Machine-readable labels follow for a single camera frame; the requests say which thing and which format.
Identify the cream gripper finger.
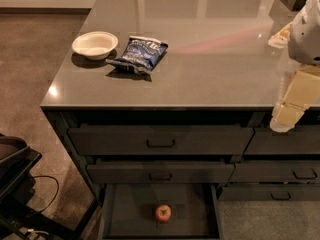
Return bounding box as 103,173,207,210
270,65,320,133
268,23,292,49

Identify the red apple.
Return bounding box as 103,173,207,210
154,204,172,223

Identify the top right drawer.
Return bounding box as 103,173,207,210
245,125,320,155

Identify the middle right drawer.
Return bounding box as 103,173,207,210
229,160,320,183

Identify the bottom right drawer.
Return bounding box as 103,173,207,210
219,185,320,201

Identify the grey counter cabinet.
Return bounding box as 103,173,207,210
41,0,319,240

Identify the middle left drawer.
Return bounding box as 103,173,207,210
87,161,234,184

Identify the open bottom left drawer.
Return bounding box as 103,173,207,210
98,184,223,240

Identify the top left drawer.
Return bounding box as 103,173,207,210
68,125,253,156

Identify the blue chip bag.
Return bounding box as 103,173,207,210
106,36,168,75

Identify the white paper bowl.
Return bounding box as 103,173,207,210
72,31,118,60

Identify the black cart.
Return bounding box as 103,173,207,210
0,135,98,240

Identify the black cable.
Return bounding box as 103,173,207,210
28,175,60,215

